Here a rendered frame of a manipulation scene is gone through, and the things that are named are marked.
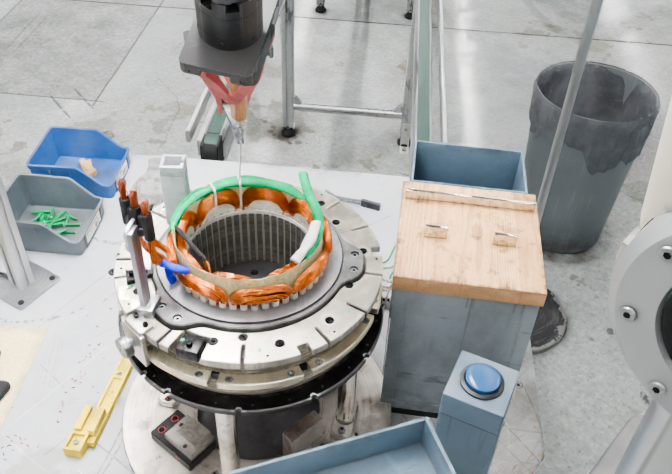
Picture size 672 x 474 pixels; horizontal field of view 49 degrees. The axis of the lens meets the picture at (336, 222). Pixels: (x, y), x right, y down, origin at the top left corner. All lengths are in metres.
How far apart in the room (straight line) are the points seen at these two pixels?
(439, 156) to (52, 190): 0.75
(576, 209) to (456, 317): 1.58
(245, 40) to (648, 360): 0.41
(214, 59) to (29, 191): 0.92
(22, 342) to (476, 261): 0.73
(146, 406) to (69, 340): 0.21
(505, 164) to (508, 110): 2.20
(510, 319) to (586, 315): 1.51
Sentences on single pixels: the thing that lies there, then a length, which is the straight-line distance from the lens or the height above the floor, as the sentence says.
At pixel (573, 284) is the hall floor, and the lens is 2.57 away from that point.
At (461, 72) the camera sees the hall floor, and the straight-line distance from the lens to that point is 3.62.
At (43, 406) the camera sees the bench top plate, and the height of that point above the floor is 0.78.
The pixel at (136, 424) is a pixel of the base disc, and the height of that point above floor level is 0.80.
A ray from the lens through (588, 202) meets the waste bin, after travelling 2.51.
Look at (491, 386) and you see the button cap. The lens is 0.86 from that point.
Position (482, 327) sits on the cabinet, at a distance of 0.99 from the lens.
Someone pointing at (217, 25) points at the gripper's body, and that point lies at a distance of 0.64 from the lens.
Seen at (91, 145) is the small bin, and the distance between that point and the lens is 1.62.
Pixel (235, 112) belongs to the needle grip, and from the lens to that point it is 0.76.
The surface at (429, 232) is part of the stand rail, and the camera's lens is 0.98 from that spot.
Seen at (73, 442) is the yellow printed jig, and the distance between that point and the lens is 1.13.
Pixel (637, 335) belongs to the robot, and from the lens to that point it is 0.44.
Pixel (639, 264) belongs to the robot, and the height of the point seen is 1.45.
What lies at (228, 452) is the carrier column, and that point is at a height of 0.89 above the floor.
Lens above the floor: 1.71
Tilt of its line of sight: 40 degrees down
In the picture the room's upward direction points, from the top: 3 degrees clockwise
